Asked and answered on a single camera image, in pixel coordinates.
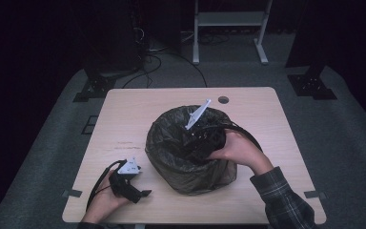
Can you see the person's right hand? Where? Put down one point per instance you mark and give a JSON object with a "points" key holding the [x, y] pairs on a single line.
{"points": [[244, 152]]}

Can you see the black plastic garbage bag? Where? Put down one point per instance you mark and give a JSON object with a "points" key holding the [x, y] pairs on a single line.
{"points": [[171, 159]]}

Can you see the white metal stand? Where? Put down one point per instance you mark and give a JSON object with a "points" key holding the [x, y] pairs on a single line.
{"points": [[230, 19]]}

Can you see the black stand with base plate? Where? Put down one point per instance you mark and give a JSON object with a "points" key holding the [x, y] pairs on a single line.
{"points": [[97, 86], [313, 86]]}

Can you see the person's left hand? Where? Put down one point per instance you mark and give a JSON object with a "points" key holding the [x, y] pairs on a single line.
{"points": [[106, 203]]}

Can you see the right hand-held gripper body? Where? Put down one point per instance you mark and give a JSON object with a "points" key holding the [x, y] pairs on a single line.
{"points": [[203, 140]]}

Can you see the grey tape strip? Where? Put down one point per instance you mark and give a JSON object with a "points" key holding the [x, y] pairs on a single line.
{"points": [[72, 193], [314, 194]]}

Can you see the round grey table grommet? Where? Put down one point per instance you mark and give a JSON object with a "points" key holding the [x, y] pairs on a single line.
{"points": [[223, 99]]}

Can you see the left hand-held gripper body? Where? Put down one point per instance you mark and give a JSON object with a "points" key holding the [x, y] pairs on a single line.
{"points": [[124, 183]]}

